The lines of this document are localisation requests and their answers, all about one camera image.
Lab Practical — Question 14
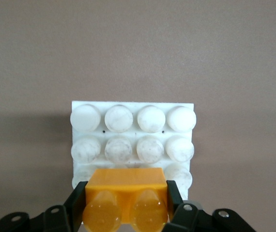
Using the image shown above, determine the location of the yellow two-stud block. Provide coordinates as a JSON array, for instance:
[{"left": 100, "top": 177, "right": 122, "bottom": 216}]
[{"left": 82, "top": 167, "right": 170, "bottom": 232}]

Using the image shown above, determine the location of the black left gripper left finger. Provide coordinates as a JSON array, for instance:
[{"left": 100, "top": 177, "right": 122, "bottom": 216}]
[{"left": 0, "top": 181, "right": 88, "bottom": 232}]

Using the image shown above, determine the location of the white studded base plate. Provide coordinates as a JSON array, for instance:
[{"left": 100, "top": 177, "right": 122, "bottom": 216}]
[{"left": 69, "top": 100, "right": 198, "bottom": 202}]

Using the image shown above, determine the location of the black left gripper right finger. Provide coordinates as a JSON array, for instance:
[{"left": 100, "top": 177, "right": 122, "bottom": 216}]
[{"left": 166, "top": 179, "right": 257, "bottom": 232}]

